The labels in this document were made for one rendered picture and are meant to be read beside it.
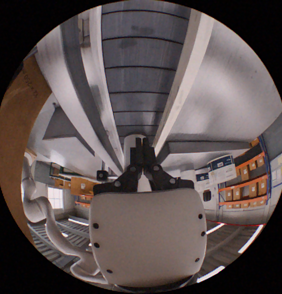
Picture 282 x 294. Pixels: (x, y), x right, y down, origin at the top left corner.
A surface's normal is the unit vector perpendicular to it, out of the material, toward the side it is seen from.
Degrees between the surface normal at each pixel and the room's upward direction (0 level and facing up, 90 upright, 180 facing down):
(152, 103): 0
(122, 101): 0
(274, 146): 90
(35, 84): 90
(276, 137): 90
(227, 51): 0
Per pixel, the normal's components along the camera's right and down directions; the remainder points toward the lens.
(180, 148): 0.07, -0.41
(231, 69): 0.05, 0.91
